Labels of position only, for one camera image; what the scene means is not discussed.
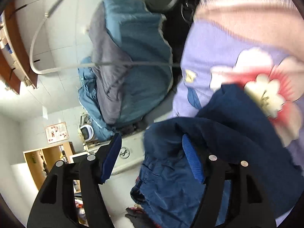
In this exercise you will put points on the white washing machine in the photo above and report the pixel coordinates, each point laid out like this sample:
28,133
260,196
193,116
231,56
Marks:
128,156

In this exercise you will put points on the wooden wall cabinet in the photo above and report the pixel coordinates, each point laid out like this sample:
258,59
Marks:
14,52

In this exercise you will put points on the navy blue jacket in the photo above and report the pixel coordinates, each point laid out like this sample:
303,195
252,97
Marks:
237,128

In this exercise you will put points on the pile of dark clothes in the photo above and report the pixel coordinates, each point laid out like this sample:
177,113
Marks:
140,218

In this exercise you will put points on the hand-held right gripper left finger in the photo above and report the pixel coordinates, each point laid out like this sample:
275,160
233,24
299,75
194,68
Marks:
111,156

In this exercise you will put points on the wall poster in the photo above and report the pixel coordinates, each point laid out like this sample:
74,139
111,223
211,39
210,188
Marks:
57,133

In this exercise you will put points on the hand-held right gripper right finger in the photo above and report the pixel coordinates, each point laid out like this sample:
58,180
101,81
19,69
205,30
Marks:
191,156

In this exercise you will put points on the wooden open shelf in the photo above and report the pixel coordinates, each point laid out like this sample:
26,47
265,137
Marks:
33,166

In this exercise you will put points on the small white appliance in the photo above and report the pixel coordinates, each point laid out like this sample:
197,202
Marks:
86,133

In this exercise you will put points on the teal quilt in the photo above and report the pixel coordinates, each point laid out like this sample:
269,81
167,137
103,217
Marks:
142,40

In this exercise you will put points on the grey quilt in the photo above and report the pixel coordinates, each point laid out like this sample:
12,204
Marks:
106,59

